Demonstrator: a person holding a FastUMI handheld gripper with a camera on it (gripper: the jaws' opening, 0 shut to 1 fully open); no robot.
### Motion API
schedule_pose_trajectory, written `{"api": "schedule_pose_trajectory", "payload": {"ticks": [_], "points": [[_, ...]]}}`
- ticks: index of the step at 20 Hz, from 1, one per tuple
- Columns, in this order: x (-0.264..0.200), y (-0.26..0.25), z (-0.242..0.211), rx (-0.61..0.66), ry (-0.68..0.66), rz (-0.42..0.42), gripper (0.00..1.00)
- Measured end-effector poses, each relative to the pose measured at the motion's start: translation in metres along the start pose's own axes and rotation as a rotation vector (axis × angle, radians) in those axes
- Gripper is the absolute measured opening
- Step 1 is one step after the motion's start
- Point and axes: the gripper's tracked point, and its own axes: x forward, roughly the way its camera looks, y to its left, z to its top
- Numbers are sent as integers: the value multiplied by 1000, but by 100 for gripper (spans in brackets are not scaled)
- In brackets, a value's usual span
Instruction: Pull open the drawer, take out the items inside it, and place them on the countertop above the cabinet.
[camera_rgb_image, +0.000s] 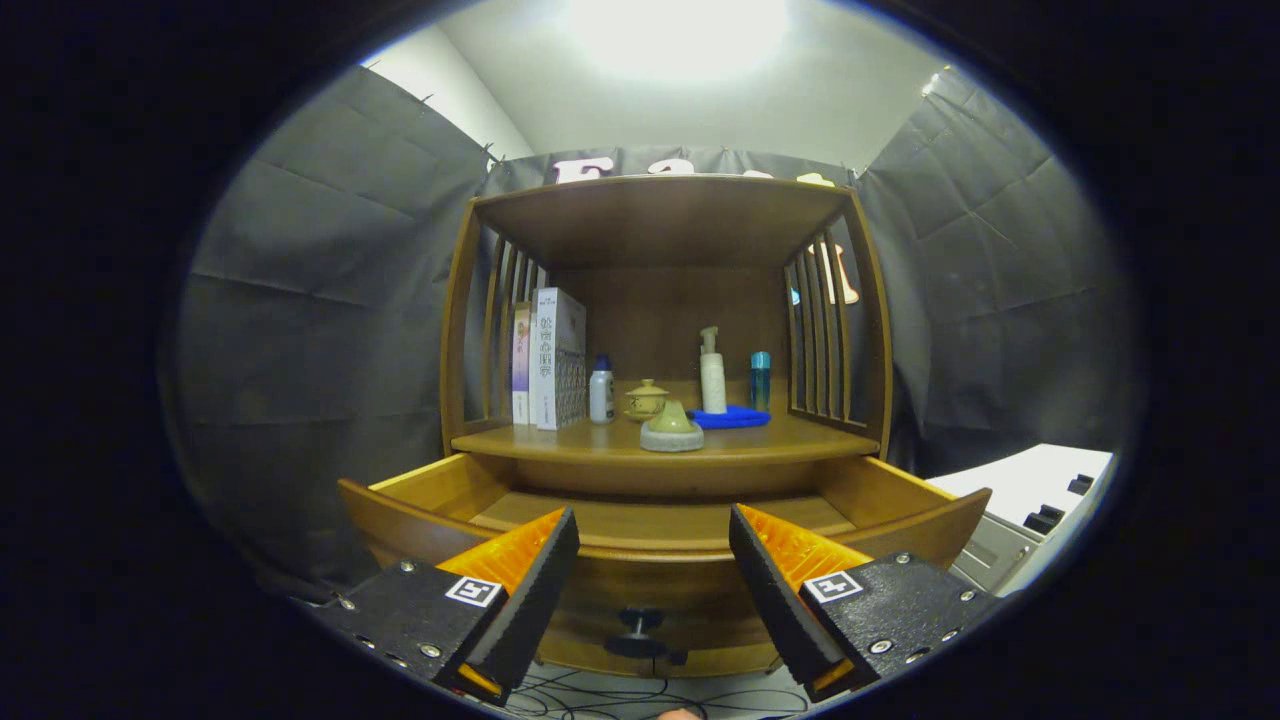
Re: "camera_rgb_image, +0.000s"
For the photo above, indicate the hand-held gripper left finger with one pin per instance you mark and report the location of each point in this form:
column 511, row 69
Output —
column 540, row 590

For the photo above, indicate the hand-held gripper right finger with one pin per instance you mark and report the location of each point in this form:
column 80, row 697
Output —
column 770, row 590

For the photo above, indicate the wooden drawer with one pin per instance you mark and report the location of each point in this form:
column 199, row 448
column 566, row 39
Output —
column 640, row 580

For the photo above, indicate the black drawer knob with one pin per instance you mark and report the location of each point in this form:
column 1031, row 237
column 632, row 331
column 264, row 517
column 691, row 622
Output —
column 635, row 648

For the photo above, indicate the wooden countertop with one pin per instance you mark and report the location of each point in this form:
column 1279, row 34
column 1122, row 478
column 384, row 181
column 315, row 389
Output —
column 760, row 440

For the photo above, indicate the wooden cabinet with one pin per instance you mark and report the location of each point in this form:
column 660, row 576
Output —
column 660, row 220

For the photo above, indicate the folded blue cloth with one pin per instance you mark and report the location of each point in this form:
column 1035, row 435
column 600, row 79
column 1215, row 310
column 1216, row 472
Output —
column 735, row 418

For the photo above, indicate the white bottle with blue cap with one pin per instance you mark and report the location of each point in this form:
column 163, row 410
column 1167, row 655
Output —
column 601, row 395

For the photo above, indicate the slim blue bottle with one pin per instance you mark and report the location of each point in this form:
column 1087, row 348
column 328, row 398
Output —
column 760, row 385

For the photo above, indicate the white pump bottle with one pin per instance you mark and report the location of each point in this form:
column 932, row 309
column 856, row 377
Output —
column 713, row 380

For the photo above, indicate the yellow lidded teacup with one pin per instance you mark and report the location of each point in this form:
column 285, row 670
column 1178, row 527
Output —
column 646, row 398

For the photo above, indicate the thin purple book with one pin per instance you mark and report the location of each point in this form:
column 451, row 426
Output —
column 521, row 360

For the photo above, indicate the thick white book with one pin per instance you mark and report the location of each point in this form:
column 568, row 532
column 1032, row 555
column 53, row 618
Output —
column 560, row 350

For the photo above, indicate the white grey printer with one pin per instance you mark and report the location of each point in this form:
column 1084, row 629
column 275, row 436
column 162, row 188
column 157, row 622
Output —
column 1010, row 480

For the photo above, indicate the black backdrop cloth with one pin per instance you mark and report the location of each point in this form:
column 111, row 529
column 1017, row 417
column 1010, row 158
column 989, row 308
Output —
column 320, row 330

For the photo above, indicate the small spotlight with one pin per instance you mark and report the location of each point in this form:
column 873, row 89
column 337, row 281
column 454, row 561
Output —
column 938, row 82

